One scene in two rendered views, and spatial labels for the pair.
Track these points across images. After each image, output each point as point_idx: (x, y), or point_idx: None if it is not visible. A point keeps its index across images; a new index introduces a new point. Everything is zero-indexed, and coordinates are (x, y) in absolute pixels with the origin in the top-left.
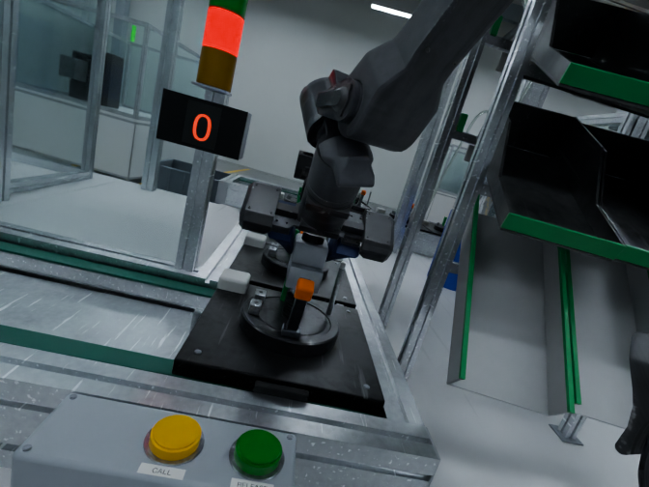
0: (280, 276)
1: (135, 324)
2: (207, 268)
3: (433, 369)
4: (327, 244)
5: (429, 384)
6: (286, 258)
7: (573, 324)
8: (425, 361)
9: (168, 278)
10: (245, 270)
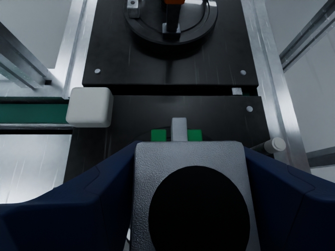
0: (153, 54)
1: (17, 181)
2: (61, 67)
3: (324, 103)
4: (248, 165)
5: (319, 129)
6: (156, 13)
7: None
8: (316, 93)
9: (24, 101)
10: (106, 58)
